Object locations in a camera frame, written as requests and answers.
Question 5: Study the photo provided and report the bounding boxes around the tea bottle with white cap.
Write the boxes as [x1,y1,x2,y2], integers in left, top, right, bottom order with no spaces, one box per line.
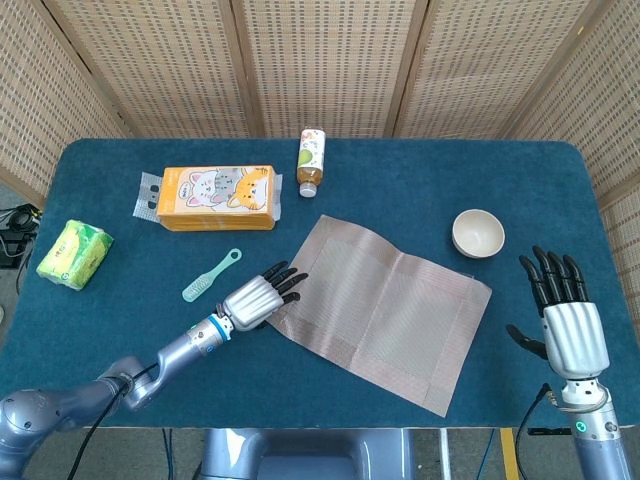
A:
[296,128,328,199]

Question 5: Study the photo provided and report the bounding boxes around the grey-blue robot torso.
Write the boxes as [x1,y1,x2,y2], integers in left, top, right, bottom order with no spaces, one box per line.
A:
[192,428,416,480]

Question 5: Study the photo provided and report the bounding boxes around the brown woven placemat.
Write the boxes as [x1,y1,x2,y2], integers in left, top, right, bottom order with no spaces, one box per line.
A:
[269,214,493,419]

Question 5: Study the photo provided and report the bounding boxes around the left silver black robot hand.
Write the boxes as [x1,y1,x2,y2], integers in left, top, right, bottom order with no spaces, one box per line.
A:
[215,260,309,333]

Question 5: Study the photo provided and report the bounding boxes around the cream round bowl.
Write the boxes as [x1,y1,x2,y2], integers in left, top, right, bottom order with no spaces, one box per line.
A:
[451,209,506,260]

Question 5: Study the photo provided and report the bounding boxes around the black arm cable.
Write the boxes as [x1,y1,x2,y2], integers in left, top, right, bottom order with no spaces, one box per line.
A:
[74,364,161,480]
[514,382,554,480]

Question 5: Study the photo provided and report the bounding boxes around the blue table cover cloth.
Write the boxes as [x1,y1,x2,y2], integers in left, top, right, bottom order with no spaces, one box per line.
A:
[0,138,640,430]

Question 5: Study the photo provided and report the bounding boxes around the black floor cables and devices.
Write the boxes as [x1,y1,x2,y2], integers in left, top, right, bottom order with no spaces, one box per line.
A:
[0,202,41,269]

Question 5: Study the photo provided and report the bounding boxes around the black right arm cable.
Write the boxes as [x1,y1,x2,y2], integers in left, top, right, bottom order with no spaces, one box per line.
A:
[514,382,554,480]

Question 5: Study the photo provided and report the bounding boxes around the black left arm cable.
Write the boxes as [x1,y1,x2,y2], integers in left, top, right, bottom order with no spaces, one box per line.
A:
[74,364,161,480]

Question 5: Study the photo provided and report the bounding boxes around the mint green brush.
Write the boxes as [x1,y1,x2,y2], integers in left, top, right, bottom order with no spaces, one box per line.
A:
[181,247,244,303]

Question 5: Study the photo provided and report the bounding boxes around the blue cable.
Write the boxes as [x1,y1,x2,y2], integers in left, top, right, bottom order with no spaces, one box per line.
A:
[162,428,174,480]

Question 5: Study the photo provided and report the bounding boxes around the white table leg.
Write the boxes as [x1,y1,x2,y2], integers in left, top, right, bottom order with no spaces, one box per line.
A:
[438,428,453,480]

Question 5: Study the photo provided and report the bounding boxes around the green yellow tissue pack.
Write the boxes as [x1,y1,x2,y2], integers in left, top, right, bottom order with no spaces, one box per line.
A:
[35,218,114,293]

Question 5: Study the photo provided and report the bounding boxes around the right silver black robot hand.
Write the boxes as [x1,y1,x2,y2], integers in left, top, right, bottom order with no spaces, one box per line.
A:
[505,245,611,379]

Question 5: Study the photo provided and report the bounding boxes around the woven bamboo folding screen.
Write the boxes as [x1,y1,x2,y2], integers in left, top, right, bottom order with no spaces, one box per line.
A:
[0,0,640,311]

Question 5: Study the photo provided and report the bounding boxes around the orange cat-print tissue pack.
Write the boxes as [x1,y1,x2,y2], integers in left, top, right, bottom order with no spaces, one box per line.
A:
[132,165,285,233]

